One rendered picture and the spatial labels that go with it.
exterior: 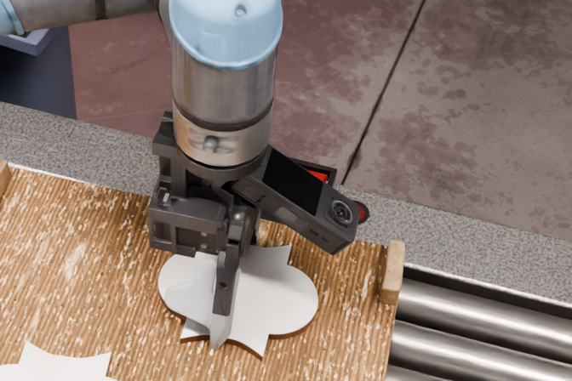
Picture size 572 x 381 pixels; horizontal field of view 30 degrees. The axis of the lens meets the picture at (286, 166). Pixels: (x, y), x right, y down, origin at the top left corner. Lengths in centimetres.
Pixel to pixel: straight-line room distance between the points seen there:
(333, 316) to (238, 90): 31
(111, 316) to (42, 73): 60
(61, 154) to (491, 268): 45
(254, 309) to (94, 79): 162
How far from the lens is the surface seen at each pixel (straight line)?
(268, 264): 99
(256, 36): 72
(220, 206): 86
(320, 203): 86
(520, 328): 103
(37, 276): 100
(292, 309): 97
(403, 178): 237
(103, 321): 97
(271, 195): 84
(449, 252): 107
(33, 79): 150
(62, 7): 79
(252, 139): 79
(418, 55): 267
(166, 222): 87
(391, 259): 99
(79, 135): 114
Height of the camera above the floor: 174
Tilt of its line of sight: 48 degrees down
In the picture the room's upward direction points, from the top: 7 degrees clockwise
